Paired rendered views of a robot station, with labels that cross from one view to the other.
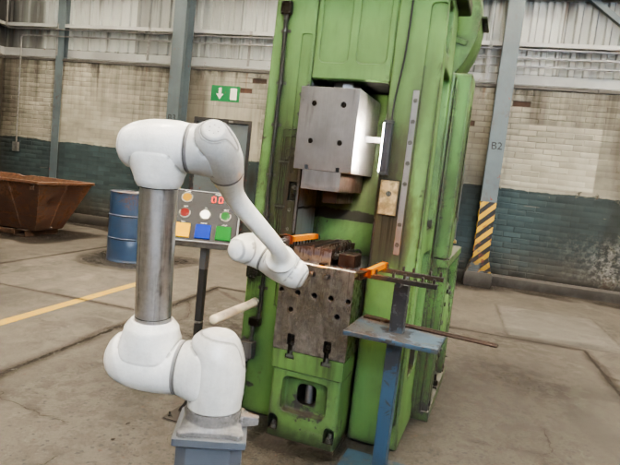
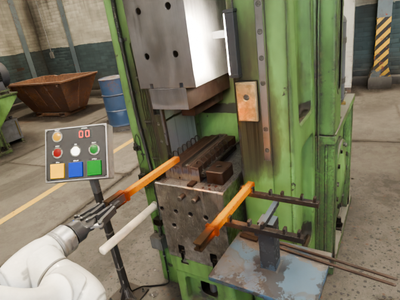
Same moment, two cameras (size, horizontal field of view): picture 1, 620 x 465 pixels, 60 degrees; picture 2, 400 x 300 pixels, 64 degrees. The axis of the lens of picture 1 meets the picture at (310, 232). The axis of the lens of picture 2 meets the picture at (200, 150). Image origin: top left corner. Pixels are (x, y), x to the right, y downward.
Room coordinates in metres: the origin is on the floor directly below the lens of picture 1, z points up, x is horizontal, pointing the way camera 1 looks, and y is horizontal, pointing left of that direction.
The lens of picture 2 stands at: (1.27, -0.44, 1.61)
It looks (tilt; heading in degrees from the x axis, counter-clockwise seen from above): 22 degrees down; 13
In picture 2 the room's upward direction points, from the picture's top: 8 degrees counter-clockwise
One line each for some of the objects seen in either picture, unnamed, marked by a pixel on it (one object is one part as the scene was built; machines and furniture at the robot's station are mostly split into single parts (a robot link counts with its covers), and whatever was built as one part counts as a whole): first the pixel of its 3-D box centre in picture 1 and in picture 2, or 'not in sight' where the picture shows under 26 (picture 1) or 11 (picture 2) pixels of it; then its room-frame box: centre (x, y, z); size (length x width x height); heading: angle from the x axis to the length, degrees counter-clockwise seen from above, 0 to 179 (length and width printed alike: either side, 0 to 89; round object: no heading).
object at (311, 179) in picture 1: (333, 182); (193, 87); (2.80, -0.09, 1.32); 0.42 x 0.20 x 0.10; 160
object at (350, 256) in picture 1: (350, 259); (219, 172); (2.60, -0.21, 0.95); 0.12 x 0.08 x 0.06; 160
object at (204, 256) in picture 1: (198, 317); (108, 229); (2.71, 0.53, 0.54); 0.04 x 0.04 x 1.08; 70
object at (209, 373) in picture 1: (214, 367); not in sight; (1.46, 0.23, 0.77); 0.18 x 0.16 x 0.22; 85
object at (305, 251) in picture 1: (326, 249); (202, 155); (2.80, -0.09, 0.96); 0.42 x 0.20 x 0.09; 160
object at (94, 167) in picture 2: (222, 233); (94, 168); (2.59, 0.42, 1.01); 0.07 x 0.05 x 0.07; 95
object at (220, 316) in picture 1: (234, 310); (130, 226); (2.63, 0.33, 0.62); 0.44 x 0.05 x 0.05; 160
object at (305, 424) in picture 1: (320, 382); (227, 262); (2.79, -0.15, 0.23); 0.55 x 0.37 x 0.47; 160
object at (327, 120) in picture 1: (346, 135); (193, 34); (2.78, -0.13, 1.56); 0.42 x 0.39 x 0.40; 160
